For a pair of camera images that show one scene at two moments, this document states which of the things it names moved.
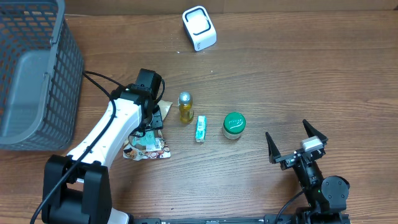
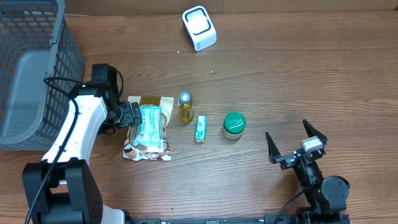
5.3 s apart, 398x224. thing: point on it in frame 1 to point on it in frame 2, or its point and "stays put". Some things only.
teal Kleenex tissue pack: (201, 128) stays put
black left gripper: (158, 122) to (132, 116)
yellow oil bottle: (185, 105) stays put
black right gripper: (294, 157) stays put
